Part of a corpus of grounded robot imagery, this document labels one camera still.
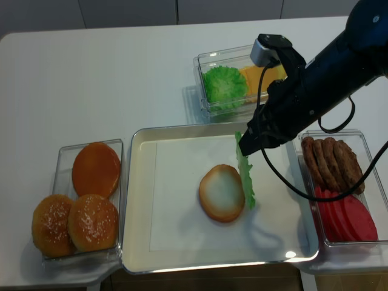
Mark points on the green lettuce stack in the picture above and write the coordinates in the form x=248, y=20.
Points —
x=225, y=88

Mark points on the green lettuce leaf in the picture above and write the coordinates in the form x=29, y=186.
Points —
x=244, y=171

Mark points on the sesame bun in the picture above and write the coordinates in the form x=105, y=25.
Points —
x=93, y=223
x=49, y=226

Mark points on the clear bun container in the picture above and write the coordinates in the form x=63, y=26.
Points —
x=63, y=184

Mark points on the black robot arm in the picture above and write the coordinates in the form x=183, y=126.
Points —
x=355, y=58

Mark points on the silver metal tray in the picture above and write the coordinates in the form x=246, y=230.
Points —
x=138, y=257

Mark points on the sesame bun right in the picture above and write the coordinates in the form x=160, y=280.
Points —
x=93, y=223

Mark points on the plain brown bun top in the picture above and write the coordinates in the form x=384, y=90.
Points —
x=96, y=170

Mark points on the brown meat patty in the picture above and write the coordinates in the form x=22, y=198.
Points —
x=327, y=176
x=329, y=156
x=310, y=161
x=347, y=163

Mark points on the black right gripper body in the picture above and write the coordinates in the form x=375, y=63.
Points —
x=297, y=101

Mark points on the red tomato slice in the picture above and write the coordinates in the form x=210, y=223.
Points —
x=361, y=221
x=324, y=209
x=340, y=225
x=351, y=230

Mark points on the white paper sheet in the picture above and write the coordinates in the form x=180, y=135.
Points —
x=179, y=222

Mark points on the bottom bun half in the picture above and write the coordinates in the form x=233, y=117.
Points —
x=221, y=194

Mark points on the yellow cheese slices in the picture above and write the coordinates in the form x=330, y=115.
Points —
x=252, y=75

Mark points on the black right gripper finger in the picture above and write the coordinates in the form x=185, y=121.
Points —
x=250, y=144
x=256, y=126

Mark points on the clear lettuce cheese container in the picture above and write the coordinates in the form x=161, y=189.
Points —
x=237, y=58

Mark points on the sesame bun left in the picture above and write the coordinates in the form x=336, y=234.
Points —
x=49, y=226

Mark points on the clear patty tomato container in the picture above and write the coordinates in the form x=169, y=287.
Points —
x=371, y=192

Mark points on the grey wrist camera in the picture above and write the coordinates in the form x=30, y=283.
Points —
x=265, y=48

